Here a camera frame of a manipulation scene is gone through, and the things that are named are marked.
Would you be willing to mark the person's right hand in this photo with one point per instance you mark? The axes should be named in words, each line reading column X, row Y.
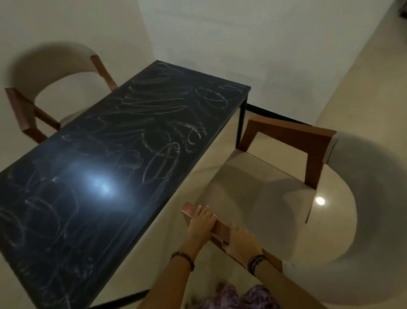
column 243, row 246

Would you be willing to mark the person's left hand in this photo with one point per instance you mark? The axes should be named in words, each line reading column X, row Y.
column 199, row 227

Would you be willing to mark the person's right fingers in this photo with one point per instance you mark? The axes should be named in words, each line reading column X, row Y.
column 229, row 240

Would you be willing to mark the person's left fingers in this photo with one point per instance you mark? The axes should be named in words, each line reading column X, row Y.
column 203, row 212

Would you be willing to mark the beige chair with wooden arms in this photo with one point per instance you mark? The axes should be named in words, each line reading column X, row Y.
column 47, row 68
column 365, row 191

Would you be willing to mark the person's left forearm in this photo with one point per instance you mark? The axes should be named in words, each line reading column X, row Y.
column 168, row 285

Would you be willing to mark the person's right forearm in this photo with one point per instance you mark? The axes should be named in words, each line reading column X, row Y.
column 283, row 288

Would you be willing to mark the purple patterned garment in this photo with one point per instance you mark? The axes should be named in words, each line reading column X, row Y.
column 254, row 299

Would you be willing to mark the black chalk-marked table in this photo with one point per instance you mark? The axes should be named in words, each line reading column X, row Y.
column 105, row 159

